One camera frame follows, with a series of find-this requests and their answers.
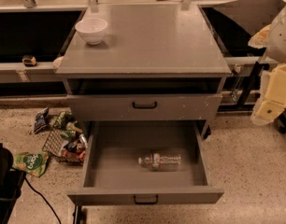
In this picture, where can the open grey middle drawer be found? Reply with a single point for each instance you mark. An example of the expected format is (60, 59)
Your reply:
(112, 175)

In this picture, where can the white ceramic bowl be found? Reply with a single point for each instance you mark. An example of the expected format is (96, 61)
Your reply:
(92, 30)

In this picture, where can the black tray stand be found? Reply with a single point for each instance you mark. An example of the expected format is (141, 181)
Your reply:
(233, 24)

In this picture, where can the red packet in basket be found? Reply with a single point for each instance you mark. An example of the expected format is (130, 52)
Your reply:
(72, 156)

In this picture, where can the clear plastic water bottle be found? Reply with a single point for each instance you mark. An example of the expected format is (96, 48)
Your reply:
(161, 163)

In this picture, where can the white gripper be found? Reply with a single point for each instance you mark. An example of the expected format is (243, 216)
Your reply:
(281, 40)

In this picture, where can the green packet in basket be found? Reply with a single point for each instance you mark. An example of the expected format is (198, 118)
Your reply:
(62, 119)

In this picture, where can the green snack bag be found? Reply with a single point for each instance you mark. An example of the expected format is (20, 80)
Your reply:
(31, 163)

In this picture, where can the grey drawer cabinet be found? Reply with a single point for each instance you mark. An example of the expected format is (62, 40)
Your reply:
(149, 49)

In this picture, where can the dark blue snack bag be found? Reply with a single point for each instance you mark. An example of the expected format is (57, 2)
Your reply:
(41, 120)

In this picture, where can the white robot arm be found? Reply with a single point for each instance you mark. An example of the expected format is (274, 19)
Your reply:
(276, 47)

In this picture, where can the black chair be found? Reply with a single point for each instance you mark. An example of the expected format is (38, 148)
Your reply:
(10, 184)

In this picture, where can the closed grey top drawer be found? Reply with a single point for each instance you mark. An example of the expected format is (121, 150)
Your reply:
(144, 107)

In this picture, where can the black wire basket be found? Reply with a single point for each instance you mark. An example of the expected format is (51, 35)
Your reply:
(63, 139)

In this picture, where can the yellow black tape measure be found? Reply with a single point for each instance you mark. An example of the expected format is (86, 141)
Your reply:
(29, 60)

